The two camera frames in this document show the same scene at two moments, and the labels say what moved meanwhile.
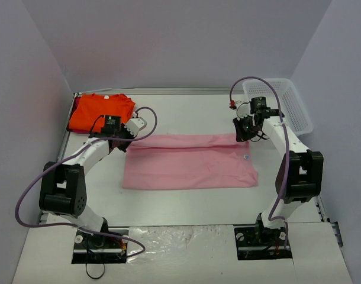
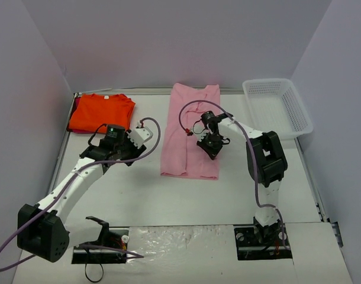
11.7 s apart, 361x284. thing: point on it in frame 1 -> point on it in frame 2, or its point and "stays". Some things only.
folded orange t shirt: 88,107 stays
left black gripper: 122,143 -> 136,152
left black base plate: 89,249 stays
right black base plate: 255,243 stays
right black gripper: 241,130 -> 212,145
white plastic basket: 295,113 stays
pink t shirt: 188,161 -> 182,155
